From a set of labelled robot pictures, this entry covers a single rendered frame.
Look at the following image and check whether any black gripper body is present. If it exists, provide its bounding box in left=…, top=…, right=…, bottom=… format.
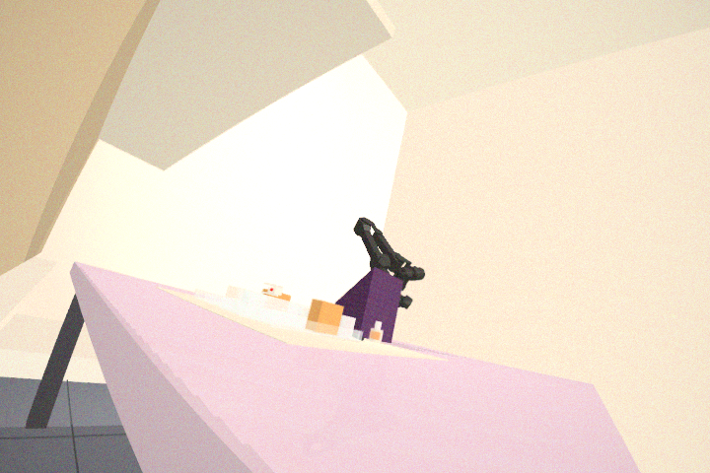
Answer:
left=400, top=285, right=413, bottom=309

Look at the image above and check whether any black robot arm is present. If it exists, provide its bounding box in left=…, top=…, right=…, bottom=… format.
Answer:
left=353, top=217, right=425, bottom=292

